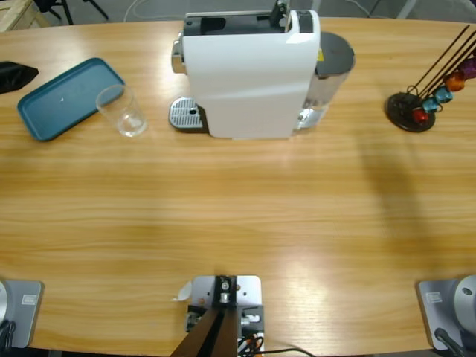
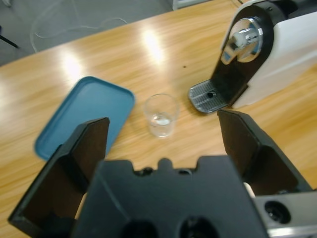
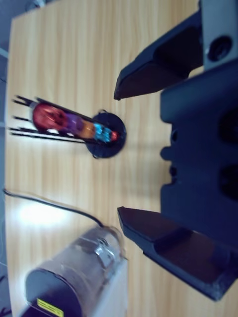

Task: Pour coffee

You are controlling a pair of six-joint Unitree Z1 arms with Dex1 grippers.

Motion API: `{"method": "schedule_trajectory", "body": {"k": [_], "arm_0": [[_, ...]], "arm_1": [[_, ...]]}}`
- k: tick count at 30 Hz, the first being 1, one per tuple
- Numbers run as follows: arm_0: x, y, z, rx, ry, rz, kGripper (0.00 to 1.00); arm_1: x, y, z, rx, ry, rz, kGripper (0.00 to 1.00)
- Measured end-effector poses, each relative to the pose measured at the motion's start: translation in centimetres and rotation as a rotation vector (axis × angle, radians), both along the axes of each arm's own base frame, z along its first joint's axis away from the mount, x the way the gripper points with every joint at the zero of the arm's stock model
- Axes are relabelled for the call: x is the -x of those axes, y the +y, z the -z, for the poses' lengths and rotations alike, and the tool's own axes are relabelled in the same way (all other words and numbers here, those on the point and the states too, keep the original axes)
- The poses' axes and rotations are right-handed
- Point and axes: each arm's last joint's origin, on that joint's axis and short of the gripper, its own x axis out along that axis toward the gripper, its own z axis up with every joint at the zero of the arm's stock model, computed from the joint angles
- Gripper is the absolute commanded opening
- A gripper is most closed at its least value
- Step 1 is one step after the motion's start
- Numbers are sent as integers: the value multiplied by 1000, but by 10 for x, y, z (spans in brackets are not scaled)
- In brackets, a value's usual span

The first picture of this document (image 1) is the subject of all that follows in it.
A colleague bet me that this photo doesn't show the white tape piece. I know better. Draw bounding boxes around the white tape piece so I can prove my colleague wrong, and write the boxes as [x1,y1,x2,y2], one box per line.
[170,280,193,303]

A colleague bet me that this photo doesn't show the white capsule coffee machine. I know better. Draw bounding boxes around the white capsule coffee machine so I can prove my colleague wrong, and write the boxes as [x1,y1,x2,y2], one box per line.
[171,9,321,142]

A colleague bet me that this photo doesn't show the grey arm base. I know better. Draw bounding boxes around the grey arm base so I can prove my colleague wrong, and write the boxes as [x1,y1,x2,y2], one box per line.
[415,274,476,351]
[0,278,45,350]

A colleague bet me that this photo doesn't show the clear water tank dark lid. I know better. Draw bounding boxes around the clear water tank dark lid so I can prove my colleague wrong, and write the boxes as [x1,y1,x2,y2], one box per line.
[297,31,356,131]

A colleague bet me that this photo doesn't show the black cable under mount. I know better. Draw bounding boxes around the black cable under mount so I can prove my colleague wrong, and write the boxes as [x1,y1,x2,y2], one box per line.
[260,347,317,357]

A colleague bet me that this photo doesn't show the light wooden crate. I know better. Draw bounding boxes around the light wooden crate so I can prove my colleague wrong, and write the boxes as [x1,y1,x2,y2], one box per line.
[0,0,51,33]

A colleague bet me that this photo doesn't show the clear drinking glass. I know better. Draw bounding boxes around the clear drinking glass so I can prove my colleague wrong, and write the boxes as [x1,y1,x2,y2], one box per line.
[95,83,148,138]

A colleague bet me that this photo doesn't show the dark camera post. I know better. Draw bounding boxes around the dark camera post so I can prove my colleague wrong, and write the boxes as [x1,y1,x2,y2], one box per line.
[170,274,239,357]

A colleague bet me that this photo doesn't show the black base cable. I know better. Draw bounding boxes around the black base cable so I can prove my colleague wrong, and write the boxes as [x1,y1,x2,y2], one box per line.
[0,321,16,350]
[434,328,466,357]

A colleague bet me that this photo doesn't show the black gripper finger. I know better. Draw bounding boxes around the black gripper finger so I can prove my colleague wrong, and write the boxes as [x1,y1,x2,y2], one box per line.
[0,61,40,94]

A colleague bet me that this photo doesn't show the black chair legs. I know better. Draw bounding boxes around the black chair legs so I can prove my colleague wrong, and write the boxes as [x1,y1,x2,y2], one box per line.
[35,0,109,25]

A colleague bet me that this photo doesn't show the white mount block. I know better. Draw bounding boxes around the white mount block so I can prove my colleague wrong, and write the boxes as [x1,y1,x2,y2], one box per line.
[185,274,266,353]

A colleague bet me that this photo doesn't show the white floor cable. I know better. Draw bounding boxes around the white floor cable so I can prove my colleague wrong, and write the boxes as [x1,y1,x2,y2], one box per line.
[123,0,176,22]

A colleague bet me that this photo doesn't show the orange coffee capsule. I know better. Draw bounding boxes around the orange coffee capsule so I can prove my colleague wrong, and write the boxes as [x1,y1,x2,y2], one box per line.
[445,69,466,93]

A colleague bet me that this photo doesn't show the purple coffee capsule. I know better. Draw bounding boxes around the purple coffee capsule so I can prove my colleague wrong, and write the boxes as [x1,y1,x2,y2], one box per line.
[460,56,476,79]

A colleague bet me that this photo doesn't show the grey metal frame leg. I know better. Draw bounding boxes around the grey metal frame leg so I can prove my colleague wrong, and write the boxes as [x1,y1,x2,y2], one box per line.
[396,0,419,19]

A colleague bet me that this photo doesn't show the black capsule holder with rods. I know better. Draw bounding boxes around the black capsule holder with rods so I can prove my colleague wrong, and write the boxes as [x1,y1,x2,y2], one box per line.
[385,24,476,133]

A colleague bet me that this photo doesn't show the orange wires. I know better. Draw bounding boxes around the orange wires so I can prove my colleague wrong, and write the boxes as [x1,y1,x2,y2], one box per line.
[237,333,266,354]

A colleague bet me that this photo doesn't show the teal rectangular serving tray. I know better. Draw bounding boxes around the teal rectangular serving tray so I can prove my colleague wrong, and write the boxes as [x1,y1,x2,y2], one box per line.
[16,57,126,143]

